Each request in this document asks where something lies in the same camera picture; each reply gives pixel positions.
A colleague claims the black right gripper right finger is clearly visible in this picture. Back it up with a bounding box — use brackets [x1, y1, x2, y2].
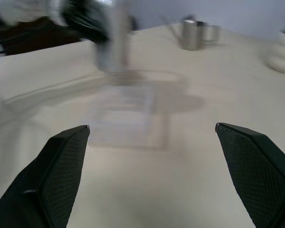
[215, 122, 285, 228]

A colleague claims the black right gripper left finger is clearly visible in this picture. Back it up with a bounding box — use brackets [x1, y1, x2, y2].
[0, 124, 91, 228]

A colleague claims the clear glass cup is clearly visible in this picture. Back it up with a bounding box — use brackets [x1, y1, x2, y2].
[94, 0, 135, 80]

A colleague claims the clear plastic box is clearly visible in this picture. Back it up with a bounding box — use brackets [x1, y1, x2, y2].
[87, 70, 186, 152]

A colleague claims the tall steel cup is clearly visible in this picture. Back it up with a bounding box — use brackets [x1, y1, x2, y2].
[179, 19, 205, 51]

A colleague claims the white ridged container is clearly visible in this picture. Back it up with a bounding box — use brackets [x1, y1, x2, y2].
[262, 28, 285, 76]

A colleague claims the short steel cup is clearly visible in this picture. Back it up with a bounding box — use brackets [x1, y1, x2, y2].
[202, 25, 221, 43]

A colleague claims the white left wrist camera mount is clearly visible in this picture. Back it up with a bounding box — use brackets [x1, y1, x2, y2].
[0, 0, 64, 26]

